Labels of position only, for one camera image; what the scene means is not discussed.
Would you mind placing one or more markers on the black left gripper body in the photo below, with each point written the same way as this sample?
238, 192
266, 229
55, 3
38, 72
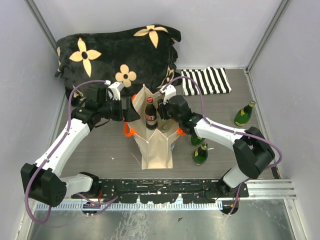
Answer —
119, 114

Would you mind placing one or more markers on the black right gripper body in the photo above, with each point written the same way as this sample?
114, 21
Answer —
165, 110

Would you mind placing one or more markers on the clear glass bottle green cap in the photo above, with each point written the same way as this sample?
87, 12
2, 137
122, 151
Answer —
164, 125

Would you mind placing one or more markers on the cola bottle red cap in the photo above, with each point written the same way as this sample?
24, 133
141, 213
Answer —
150, 114

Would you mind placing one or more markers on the beige canvas bag orange handles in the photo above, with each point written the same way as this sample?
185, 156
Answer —
156, 147

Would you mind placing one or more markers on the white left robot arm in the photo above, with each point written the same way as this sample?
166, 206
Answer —
42, 180

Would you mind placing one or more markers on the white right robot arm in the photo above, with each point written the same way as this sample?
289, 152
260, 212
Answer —
253, 153

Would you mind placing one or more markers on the black white striped cloth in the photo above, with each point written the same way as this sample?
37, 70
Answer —
210, 80

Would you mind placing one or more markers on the green bottle front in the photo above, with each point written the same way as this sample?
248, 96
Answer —
200, 154

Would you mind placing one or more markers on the black blanket beige flowers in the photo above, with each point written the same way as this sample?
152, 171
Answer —
142, 56

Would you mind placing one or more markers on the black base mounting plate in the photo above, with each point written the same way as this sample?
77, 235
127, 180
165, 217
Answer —
161, 191

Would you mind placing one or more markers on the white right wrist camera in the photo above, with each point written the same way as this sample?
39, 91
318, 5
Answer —
168, 92

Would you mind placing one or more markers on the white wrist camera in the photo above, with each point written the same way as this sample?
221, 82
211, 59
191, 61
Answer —
114, 90
168, 92

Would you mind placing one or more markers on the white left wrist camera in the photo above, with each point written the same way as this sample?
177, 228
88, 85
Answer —
114, 90

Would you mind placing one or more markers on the white slotted cable duct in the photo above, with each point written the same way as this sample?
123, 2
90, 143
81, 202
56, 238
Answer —
175, 206

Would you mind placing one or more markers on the aluminium frame rail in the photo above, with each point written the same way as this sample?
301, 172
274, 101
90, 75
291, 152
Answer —
261, 188

